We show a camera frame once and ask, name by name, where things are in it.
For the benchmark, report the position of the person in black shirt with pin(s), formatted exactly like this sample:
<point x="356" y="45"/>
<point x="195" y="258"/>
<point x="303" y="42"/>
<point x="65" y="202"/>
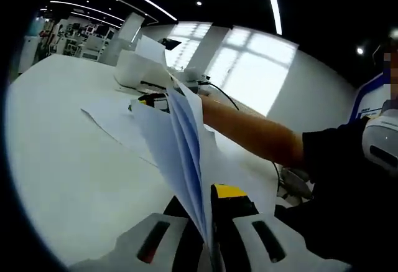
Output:
<point x="342" y="206"/>

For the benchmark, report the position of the white printer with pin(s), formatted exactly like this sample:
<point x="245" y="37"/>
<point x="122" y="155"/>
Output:
<point x="133" y="69"/>

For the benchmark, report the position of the white table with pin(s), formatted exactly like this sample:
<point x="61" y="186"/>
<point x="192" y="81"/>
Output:
<point x="62" y="175"/>

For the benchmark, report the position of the black studio light on stand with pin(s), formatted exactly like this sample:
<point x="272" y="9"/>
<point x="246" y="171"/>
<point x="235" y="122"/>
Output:
<point x="171" y="44"/>

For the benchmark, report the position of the white paper sheet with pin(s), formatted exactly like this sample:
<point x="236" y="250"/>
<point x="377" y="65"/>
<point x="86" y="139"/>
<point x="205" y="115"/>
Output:
<point x="186" y="160"/>

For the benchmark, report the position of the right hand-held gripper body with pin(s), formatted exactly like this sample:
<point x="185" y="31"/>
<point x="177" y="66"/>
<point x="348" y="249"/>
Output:
<point x="196" y="80"/>

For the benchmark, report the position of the straight ceiling light strip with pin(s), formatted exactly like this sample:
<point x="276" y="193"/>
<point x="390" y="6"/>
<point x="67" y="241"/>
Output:
<point x="275" y="4"/>

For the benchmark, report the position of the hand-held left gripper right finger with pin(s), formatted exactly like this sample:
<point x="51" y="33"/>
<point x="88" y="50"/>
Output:
<point x="245" y="237"/>

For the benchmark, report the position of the blue framed wall poster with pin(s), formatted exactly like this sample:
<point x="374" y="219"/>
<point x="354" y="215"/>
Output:
<point x="367" y="101"/>

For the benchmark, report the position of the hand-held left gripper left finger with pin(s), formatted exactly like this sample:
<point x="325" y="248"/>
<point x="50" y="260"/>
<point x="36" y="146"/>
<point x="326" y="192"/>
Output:
<point x="124" y="250"/>

